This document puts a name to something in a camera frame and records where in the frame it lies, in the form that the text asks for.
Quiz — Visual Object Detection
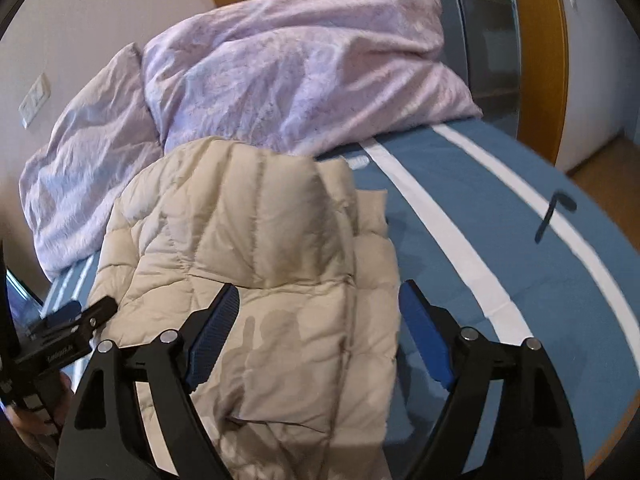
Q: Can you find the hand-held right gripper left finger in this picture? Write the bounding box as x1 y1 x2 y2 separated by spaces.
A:
54 282 241 480

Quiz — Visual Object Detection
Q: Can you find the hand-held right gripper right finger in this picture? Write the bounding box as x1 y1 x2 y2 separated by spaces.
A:
398 280 586 480

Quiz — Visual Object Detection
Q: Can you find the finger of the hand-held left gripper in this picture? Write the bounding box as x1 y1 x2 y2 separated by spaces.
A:
70 295 119 333
25 301 84 337

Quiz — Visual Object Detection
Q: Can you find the cream puffer jacket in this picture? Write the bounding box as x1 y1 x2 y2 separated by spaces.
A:
92 138 402 480

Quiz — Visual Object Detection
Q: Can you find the person's left hand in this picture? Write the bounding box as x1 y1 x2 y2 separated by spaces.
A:
5 371 73 443

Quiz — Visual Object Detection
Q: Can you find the blue white-striped bed sheet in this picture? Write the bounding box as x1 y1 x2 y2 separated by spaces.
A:
42 114 640 480

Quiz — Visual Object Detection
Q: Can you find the lilac pillow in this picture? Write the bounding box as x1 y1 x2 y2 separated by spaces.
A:
19 42 167 279

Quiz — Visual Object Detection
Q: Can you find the black hex key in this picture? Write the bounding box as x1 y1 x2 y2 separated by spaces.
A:
533 188 577 245

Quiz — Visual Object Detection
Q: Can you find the lilac duvet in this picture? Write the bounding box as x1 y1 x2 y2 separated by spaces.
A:
141 0 484 157

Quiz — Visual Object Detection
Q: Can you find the grey padded headboard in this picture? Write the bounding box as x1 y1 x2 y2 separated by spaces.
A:
400 0 524 137

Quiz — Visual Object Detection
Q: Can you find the white cabinet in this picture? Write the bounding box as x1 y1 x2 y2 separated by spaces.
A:
545 0 640 176

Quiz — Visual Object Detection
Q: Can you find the wooden bed frame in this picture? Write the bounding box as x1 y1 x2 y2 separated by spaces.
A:
374 0 571 167

